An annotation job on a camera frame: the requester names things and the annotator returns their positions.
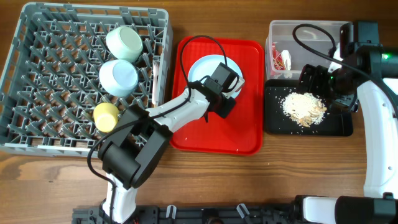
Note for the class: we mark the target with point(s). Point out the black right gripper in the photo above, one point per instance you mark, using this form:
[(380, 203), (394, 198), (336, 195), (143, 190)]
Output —
[(318, 73)]

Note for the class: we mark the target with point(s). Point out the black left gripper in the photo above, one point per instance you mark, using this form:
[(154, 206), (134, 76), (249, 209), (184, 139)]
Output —
[(223, 112)]

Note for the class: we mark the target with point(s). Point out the light blue plate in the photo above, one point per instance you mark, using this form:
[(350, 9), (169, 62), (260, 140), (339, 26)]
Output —
[(207, 65)]

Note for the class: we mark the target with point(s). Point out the green bowl with food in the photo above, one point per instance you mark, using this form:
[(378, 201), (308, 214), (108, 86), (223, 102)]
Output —
[(118, 77)]

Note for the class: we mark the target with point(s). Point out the yellow plastic cup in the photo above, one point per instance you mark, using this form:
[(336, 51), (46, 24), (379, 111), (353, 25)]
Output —
[(105, 117)]

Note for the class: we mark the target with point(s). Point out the red snack wrapper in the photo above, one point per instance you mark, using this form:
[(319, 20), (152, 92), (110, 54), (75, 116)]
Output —
[(278, 63)]

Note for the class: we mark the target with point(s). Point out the white plastic fork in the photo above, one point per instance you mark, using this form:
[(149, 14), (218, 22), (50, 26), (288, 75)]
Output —
[(155, 74)]

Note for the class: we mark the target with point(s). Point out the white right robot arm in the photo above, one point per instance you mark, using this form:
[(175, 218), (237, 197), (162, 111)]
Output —
[(367, 75)]

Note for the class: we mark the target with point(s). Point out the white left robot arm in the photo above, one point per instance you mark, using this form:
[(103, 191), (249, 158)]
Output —
[(132, 150)]

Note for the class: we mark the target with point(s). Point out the grey dishwasher rack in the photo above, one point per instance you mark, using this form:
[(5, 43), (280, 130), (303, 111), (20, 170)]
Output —
[(50, 81)]

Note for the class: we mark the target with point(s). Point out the rice and food scraps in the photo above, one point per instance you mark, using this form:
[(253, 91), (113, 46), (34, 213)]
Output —
[(305, 109)]

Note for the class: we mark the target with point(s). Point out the red plastic tray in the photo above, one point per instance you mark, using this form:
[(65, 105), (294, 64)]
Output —
[(241, 133)]

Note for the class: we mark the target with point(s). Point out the clear plastic bin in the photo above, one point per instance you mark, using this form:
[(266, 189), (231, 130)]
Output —
[(280, 38)]

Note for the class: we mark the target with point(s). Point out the black tray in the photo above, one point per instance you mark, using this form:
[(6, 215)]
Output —
[(276, 121)]

